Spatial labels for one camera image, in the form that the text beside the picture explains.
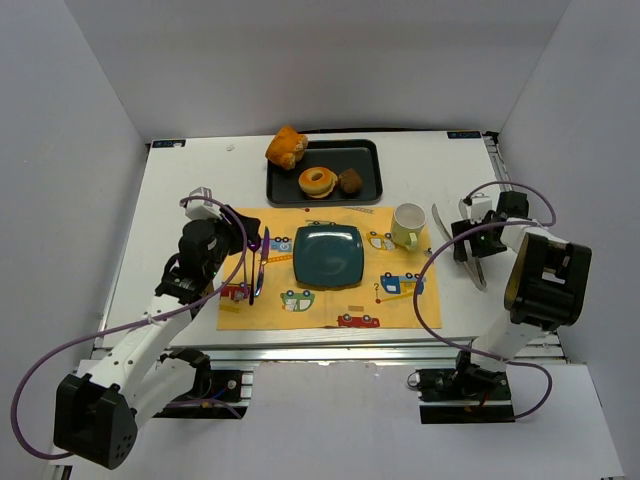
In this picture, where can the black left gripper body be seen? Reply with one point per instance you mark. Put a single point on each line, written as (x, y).
(248, 232)

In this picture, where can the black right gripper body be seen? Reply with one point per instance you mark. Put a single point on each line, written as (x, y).
(463, 235)

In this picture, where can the orange glazed donut bread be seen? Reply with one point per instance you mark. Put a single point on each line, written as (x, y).
(316, 180)

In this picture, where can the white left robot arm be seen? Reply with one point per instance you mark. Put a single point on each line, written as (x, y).
(98, 415)

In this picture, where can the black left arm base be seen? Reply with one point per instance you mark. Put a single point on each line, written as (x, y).
(216, 394)

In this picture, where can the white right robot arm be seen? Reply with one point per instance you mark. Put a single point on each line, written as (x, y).
(546, 287)

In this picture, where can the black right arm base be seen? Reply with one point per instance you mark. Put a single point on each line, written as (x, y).
(444, 400)

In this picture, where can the flat seeded bread slice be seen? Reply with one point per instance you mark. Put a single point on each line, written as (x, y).
(319, 195)

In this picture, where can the large orange bread loaf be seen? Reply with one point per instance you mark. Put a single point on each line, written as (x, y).
(287, 148)

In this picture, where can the brown chocolate bread roll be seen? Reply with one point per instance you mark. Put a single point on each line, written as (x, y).
(350, 182)

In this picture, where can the purple iridescent spoon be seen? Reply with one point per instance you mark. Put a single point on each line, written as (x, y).
(254, 280)

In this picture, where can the iridescent table knife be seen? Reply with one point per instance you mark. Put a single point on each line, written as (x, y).
(265, 249)

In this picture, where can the pale green mug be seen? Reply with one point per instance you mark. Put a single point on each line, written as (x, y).
(408, 221)

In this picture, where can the yellow cartoon car placemat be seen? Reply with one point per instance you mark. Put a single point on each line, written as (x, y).
(397, 291)

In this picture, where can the dark teal square plate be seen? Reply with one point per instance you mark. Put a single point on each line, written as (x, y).
(328, 256)

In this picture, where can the left blue table label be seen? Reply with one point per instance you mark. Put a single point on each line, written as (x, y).
(168, 143)

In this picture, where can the blue table label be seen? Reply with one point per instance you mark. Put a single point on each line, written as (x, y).
(168, 143)
(460, 135)

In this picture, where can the right blue table label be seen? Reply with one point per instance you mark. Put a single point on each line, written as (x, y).
(460, 135)

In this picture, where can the black baking tray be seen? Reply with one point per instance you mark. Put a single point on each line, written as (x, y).
(361, 155)

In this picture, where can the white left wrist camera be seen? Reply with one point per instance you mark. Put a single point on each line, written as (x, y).
(199, 202)

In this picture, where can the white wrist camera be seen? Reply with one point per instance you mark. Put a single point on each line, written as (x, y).
(476, 207)
(199, 202)

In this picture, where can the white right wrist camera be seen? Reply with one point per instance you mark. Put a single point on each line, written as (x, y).
(476, 207)

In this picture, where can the aluminium table frame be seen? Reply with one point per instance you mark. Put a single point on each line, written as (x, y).
(422, 167)

